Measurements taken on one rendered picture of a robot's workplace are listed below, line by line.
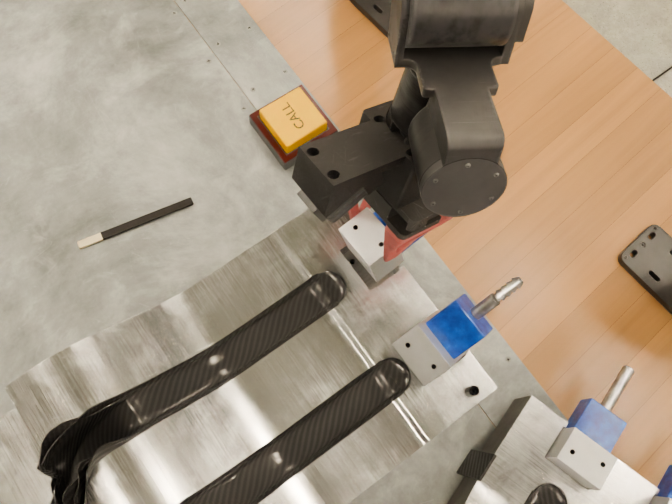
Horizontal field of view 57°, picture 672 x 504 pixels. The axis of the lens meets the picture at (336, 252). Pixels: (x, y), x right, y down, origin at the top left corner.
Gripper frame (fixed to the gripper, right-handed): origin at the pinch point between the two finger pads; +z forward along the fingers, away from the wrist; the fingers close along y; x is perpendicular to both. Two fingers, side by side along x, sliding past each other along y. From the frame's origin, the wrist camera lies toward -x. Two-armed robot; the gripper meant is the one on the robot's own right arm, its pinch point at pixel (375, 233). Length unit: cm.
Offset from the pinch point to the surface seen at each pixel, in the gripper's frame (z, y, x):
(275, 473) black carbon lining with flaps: 13.6, 11.3, -16.8
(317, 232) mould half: 4.8, -5.4, -2.0
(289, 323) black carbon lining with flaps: 9.2, 0.4, -8.7
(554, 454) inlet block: 9.8, 25.5, 6.2
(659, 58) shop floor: 43, -32, 151
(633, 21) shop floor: 40, -45, 153
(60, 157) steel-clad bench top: 14.3, -34.7, -17.7
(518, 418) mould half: 10.7, 20.8, 6.4
